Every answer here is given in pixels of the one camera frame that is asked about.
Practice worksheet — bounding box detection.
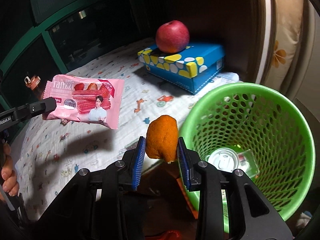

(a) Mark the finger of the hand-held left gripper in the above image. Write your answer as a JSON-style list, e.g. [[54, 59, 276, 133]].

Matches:
[[12, 97, 57, 122]]

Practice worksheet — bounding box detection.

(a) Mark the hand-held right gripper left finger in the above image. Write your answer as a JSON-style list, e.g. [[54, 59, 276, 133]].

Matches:
[[37, 136, 148, 240]]

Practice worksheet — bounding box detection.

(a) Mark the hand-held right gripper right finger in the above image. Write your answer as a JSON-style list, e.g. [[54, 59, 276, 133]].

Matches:
[[176, 136, 293, 240]]

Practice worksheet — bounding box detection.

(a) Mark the orange peel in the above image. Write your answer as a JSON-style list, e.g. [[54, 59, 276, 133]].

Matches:
[[145, 115, 179, 163]]

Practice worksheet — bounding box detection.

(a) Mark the yogurt tub with berry lid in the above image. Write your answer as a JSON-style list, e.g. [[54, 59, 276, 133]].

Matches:
[[206, 148, 241, 172]]

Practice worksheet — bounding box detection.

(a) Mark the pink snack packet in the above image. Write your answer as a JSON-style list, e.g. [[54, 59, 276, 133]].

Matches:
[[42, 74, 125, 130]]

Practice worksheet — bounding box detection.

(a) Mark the clear plastic box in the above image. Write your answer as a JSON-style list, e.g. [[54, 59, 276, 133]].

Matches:
[[234, 149, 260, 176]]

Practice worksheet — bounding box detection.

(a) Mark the green plastic mesh basket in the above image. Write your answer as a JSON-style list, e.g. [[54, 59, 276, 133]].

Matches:
[[178, 82, 316, 234]]

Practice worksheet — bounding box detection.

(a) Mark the person's left hand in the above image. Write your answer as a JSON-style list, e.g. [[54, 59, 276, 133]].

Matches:
[[0, 144, 20, 203]]

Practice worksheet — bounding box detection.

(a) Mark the white printed blanket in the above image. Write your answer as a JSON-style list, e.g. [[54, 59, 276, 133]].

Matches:
[[15, 37, 241, 221]]

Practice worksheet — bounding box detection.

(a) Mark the red plastic item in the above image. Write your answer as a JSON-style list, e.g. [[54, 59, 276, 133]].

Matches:
[[145, 229, 186, 240]]

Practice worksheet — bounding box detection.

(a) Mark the blue spotted cardboard box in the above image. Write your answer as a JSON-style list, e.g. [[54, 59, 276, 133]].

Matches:
[[137, 42, 226, 96]]

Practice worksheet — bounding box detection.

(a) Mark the red apple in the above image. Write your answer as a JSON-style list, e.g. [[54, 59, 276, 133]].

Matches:
[[155, 20, 190, 54]]

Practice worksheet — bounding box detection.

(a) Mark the floral pillow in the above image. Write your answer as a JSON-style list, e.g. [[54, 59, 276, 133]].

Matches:
[[271, 0, 305, 91]]

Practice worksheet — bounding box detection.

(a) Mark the green window frame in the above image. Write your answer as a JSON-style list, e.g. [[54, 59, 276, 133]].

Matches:
[[0, 17, 130, 130]]

